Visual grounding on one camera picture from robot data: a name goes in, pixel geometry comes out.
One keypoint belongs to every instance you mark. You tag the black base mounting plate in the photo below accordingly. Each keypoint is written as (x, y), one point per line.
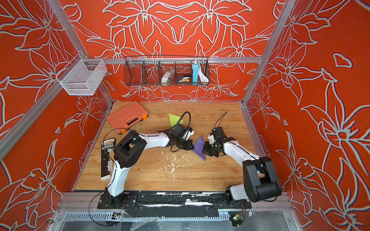
(175, 204)

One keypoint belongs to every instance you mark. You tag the light blue box in basket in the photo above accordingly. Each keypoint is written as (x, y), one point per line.
(195, 67)

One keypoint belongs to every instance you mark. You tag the clear acrylic wall bin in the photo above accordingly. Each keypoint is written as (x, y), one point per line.
(82, 77)

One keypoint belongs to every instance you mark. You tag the black wire wall basket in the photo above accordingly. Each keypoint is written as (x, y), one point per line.
(148, 71)

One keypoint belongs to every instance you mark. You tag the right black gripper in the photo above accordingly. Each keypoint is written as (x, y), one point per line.
(205, 149)

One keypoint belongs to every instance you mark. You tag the lime green square paper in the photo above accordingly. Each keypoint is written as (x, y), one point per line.
(174, 119)

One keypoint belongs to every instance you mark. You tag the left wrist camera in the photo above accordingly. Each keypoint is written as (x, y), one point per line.
(180, 131)

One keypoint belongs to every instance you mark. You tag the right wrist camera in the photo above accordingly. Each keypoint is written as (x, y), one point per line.
(217, 134)

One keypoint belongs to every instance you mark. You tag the clear plastic bag in basket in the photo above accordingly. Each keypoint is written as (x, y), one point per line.
(167, 78)

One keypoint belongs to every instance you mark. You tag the small black box in basket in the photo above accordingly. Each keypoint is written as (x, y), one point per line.
(183, 79)

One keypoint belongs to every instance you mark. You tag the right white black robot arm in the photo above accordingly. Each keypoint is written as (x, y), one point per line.
(260, 180)

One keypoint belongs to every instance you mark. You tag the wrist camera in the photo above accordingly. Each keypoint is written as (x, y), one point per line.
(217, 134)
(180, 131)

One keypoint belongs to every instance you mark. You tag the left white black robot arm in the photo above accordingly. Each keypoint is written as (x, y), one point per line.
(128, 151)

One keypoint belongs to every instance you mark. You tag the orange plastic tool case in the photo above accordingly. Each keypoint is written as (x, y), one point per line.
(126, 117)

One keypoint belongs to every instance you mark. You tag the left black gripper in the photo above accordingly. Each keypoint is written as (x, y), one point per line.
(189, 143)

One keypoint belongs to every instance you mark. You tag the purple square paper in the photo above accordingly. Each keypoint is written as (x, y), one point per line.
(198, 148)

